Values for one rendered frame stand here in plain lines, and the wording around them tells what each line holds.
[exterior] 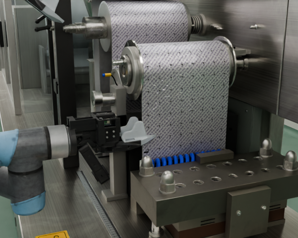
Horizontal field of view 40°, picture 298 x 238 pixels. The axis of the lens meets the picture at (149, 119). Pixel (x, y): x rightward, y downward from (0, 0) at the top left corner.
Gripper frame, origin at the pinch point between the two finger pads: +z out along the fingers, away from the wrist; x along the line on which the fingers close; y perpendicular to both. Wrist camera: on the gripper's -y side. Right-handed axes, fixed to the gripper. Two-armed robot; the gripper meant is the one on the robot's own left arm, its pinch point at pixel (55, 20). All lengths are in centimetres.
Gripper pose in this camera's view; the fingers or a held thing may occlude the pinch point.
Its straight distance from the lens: 96.3
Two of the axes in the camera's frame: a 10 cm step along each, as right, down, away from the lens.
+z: 7.1, 5.4, 4.5
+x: -3.7, -2.7, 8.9
